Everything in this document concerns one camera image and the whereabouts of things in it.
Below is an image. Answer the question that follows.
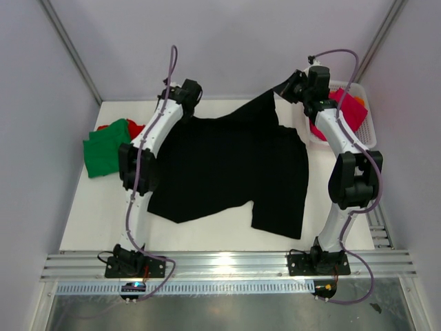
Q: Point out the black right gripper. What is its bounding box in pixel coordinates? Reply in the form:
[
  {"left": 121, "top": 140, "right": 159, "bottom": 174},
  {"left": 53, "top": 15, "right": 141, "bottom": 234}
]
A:
[{"left": 272, "top": 70, "right": 312, "bottom": 105}]

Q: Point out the black t shirt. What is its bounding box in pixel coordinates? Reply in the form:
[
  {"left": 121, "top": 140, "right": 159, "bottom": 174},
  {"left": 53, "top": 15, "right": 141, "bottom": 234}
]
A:
[{"left": 148, "top": 91, "right": 309, "bottom": 239}]

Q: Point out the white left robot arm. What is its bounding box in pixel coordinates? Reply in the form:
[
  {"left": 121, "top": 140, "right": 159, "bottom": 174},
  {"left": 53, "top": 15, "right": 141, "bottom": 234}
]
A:
[{"left": 118, "top": 79, "right": 203, "bottom": 251}]

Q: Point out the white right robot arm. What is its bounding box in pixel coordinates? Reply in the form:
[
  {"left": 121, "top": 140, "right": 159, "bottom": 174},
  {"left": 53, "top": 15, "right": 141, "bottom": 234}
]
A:
[{"left": 275, "top": 64, "right": 383, "bottom": 274}]

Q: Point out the pink t shirt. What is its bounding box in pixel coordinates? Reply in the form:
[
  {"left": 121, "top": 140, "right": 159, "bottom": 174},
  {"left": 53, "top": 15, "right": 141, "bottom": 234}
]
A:
[{"left": 309, "top": 88, "right": 368, "bottom": 141}]

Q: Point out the orange t shirt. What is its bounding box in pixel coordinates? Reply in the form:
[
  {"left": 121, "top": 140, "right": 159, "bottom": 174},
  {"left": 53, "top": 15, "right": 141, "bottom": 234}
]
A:
[{"left": 329, "top": 90, "right": 365, "bottom": 106}]

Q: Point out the red t shirt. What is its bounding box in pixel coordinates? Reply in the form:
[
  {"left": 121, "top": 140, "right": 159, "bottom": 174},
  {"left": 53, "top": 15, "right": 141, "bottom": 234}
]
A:
[{"left": 96, "top": 119, "right": 145, "bottom": 139}]

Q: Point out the white plastic basket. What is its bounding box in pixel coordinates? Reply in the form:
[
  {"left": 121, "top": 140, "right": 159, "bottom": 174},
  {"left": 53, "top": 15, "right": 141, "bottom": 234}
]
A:
[{"left": 302, "top": 79, "right": 378, "bottom": 150}]

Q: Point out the green t shirt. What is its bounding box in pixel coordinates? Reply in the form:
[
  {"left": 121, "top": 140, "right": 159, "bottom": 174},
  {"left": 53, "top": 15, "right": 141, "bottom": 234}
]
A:
[{"left": 83, "top": 119, "right": 131, "bottom": 178}]

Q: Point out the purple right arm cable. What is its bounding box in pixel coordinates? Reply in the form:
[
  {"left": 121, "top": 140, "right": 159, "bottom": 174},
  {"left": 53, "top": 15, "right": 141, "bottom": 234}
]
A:
[{"left": 308, "top": 50, "right": 384, "bottom": 305}]

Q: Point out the right rear frame post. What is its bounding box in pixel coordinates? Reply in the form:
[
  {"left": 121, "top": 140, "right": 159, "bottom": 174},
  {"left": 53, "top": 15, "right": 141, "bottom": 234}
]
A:
[{"left": 354, "top": 0, "right": 408, "bottom": 83}]

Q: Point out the frame post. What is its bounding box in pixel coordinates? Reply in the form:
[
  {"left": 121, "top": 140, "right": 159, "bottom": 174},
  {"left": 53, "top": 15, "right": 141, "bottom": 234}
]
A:
[
  {"left": 354, "top": 0, "right": 408, "bottom": 83},
  {"left": 37, "top": 0, "right": 103, "bottom": 106}
]

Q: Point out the left rear frame post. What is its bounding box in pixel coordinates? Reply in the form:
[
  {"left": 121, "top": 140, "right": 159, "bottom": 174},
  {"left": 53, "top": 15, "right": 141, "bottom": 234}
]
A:
[{"left": 37, "top": 0, "right": 103, "bottom": 106}]

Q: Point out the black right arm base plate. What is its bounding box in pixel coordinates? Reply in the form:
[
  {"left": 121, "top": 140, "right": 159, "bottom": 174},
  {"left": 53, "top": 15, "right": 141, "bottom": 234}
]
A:
[{"left": 287, "top": 247, "right": 351, "bottom": 277}]

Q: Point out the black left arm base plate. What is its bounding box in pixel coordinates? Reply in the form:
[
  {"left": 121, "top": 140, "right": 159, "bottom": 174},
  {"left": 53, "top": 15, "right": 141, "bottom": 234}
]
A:
[{"left": 104, "top": 255, "right": 165, "bottom": 279}]

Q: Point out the aluminium front rail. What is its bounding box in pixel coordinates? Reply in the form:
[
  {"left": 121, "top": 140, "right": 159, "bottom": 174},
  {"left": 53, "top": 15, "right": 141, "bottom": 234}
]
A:
[{"left": 40, "top": 250, "right": 417, "bottom": 281}]

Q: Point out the grey slotted cable duct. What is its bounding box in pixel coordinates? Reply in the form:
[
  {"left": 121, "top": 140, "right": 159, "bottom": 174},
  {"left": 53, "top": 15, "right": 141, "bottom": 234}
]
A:
[{"left": 55, "top": 279, "right": 315, "bottom": 296}]

